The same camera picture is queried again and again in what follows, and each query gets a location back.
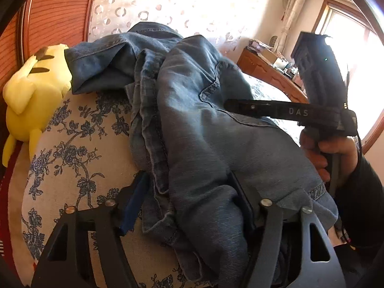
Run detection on blue denim jeans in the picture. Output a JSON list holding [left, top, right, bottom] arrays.
[[64, 22, 338, 287]]

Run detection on dark sleeved right forearm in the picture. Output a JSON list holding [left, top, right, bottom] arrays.
[[335, 157, 383, 264]]

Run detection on person's right hand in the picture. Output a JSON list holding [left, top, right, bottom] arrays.
[[299, 130, 358, 188]]

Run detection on wooden framed window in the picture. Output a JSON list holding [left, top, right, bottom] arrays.
[[312, 0, 383, 153]]

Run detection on cardboard box on sideboard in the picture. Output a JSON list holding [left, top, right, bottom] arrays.
[[260, 49, 288, 70]]

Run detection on long wooden sideboard cabinet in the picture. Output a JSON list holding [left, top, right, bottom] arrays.
[[237, 48, 308, 103]]

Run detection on bed with blue floral sheet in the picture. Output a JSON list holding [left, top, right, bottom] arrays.
[[7, 72, 304, 288]]

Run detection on beige side curtain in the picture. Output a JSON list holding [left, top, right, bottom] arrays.
[[275, 0, 305, 53]]

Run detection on sheer circle-pattern curtain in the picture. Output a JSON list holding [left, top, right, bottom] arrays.
[[88, 0, 284, 60]]

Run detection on yellow Pikachu plush toy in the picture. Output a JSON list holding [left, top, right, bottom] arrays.
[[2, 44, 72, 167]]

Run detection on wooden slatted wardrobe door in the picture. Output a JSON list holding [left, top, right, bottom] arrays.
[[1, 0, 93, 84]]

